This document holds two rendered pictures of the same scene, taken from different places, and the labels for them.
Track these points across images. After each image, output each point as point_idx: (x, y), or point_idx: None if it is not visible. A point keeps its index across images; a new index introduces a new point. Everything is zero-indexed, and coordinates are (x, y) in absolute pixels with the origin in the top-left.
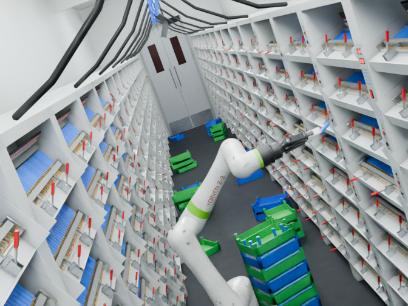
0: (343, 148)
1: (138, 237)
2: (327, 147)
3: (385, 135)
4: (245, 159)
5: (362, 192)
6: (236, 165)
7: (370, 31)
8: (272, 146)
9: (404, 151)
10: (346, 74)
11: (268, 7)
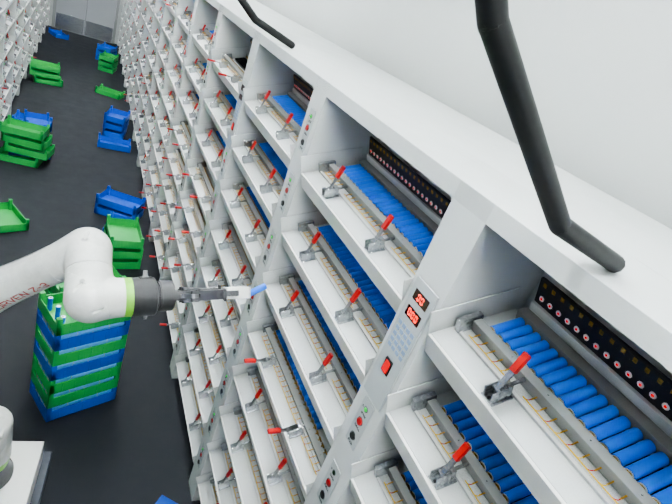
0: (257, 299)
1: None
2: (228, 245)
3: (360, 426)
4: (102, 298)
5: (245, 357)
6: (78, 302)
7: (467, 291)
8: (163, 290)
9: (370, 463)
10: (321, 217)
11: (268, 32)
